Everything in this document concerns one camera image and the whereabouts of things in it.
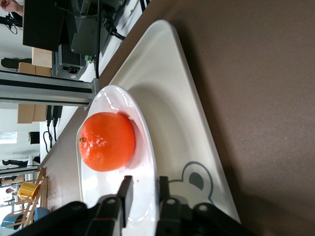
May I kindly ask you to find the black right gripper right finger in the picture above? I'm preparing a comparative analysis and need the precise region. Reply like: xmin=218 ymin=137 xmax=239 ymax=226
xmin=156 ymin=176 xmax=183 ymax=236

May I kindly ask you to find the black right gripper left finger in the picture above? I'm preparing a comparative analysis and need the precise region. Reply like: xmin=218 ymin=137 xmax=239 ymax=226
xmin=91 ymin=175 xmax=134 ymax=236

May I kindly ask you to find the white round plate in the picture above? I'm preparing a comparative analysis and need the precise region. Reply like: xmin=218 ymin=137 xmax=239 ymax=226
xmin=76 ymin=85 xmax=160 ymax=222

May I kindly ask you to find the orange fruit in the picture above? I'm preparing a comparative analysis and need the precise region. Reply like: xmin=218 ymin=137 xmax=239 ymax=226
xmin=78 ymin=112 xmax=136 ymax=173

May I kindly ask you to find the beige bear print tray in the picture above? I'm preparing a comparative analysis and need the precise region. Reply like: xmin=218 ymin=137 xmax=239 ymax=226
xmin=98 ymin=19 xmax=241 ymax=224

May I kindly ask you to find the wooden mug rack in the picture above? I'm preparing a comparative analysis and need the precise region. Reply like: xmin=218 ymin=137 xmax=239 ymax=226
xmin=6 ymin=168 xmax=49 ymax=228

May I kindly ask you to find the yellow mug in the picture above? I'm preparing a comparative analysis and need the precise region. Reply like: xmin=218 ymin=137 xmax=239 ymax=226
xmin=17 ymin=181 xmax=41 ymax=201

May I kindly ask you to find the cardboard box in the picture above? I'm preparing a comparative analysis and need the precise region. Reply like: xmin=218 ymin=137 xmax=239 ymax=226
xmin=18 ymin=47 xmax=53 ymax=78
xmin=17 ymin=103 xmax=48 ymax=124

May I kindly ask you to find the aluminium beam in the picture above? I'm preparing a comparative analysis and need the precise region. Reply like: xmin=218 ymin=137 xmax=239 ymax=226
xmin=0 ymin=70 xmax=100 ymax=107

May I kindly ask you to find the black control box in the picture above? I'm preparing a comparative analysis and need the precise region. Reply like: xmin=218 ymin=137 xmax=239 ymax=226
xmin=52 ymin=0 xmax=128 ymax=81

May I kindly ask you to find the black power cable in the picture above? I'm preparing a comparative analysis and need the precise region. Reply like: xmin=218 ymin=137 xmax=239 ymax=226
xmin=94 ymin=0 xmax=126 ymax=80

